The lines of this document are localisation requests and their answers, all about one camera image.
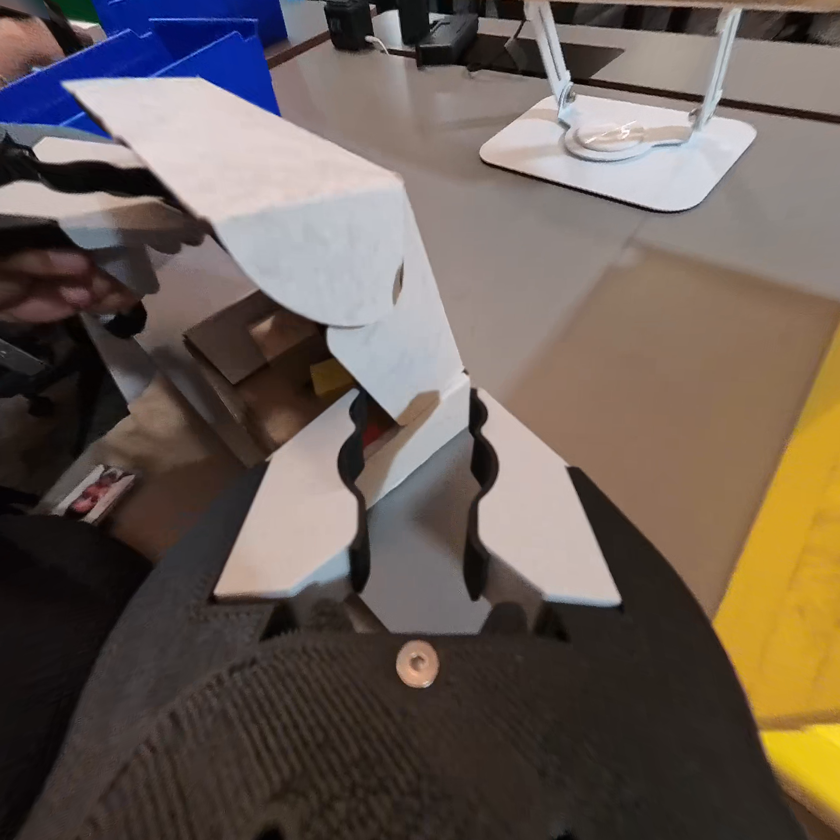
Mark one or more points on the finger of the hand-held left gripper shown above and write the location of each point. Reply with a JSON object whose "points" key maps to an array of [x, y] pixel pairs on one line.
{"points": [[79, 151], [111, 220]]}

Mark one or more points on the yellow plastic bin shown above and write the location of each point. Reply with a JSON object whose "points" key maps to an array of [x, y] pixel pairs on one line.
{"points": [[800, 558]]}

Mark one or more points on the wooden cube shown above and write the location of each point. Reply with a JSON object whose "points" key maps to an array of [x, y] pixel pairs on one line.
{"points": [[289, 338]]}

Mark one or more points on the person's black sweater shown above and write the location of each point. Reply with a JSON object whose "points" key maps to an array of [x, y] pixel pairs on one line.
{"points": [[52, 623]]}

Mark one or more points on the cardboard mailer box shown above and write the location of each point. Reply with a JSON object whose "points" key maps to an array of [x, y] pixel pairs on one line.
{"points": [[295, 210]]}

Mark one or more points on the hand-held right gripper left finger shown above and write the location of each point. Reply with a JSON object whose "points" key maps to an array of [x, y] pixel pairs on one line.
{"points": [[295, 525]]}

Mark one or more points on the blue plastic bin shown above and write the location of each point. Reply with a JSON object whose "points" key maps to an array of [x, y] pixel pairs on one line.
{"points": [[216, 72], [262, 19]]}

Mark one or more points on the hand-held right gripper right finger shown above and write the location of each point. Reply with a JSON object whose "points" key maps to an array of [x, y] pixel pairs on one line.
{"points": [[544, 525]]}

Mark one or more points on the black power adapter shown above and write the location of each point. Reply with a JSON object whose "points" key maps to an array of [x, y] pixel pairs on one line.
{"points": [[449, 39]]}

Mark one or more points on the white tablet stand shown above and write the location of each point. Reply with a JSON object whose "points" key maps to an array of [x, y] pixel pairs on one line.
{"points": [[656, 170]]}

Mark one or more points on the yellow cube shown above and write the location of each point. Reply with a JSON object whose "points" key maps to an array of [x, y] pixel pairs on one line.
{"points": [[328, 379]]}

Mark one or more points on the person's left hand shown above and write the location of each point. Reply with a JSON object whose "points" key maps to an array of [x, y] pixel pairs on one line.
{"points": [[46, 285]]}

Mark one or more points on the person's beige trousers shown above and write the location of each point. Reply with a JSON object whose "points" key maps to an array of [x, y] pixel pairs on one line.
{"points": [[170, 472]]}

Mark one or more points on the red cube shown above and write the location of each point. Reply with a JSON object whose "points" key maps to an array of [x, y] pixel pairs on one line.
{"points": [[379, 433]]}

